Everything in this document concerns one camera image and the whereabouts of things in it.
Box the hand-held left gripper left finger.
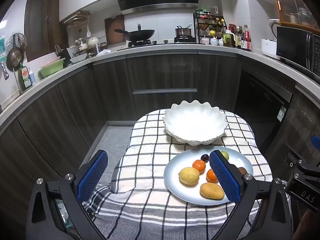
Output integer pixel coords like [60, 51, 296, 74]
[26, 149, 108, 240]

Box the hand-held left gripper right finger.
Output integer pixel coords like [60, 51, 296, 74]
[209, 150, 293, 240]

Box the orange tangerine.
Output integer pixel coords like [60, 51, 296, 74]
[206, 169, 219, 183]
[192, 159, 206, 173]

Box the yellow mango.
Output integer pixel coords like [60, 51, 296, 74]
[200, 182, 225, 200]

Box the yellow lemon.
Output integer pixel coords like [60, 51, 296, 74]
[178, 167, 200, 185]

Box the pale blue plate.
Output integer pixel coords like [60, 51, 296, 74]
[164, 147, 253, 205]

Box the white scalloped bowl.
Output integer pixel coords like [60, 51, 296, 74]
[162, 100, 228, 145]

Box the black and white checked cloth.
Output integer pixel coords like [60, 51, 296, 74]
[82, 109, 288, 240]

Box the black built-in dishwasher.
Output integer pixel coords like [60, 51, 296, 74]
[235, 71, 293, 128]

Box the black microwave oven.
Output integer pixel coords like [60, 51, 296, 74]
[276, 26, 320, 78]

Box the white countertop appliance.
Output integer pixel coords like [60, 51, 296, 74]
[261, 39, 282, 59]

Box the green plastic basin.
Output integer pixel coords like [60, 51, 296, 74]
[39, 57, 66, 78]

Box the green dish soap bottle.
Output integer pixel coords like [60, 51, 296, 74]
[18, 66, 33, 90]

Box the white electric kettle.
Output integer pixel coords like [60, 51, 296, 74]
[269, 19, 280, 40]

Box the group of sauce bottles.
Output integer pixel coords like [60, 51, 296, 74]
[223, 24, 252, 52]

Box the wooden glass-door cabinet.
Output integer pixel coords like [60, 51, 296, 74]
[273, 0, 320, 30]

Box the hanging frying pan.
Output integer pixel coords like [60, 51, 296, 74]
[5, 34, 27, 72]

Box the brown cutting board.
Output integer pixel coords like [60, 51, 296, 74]
[104, 14, 125, 45]

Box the gas stove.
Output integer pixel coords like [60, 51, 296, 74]
[124, 37, 198, 48]

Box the black wok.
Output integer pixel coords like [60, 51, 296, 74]
[114, 24, 155, 42]

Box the steel saucepan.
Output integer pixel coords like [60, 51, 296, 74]
[175, 24, 192, 37]

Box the black spice rack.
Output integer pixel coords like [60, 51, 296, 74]
[193, 12, 227, 44]

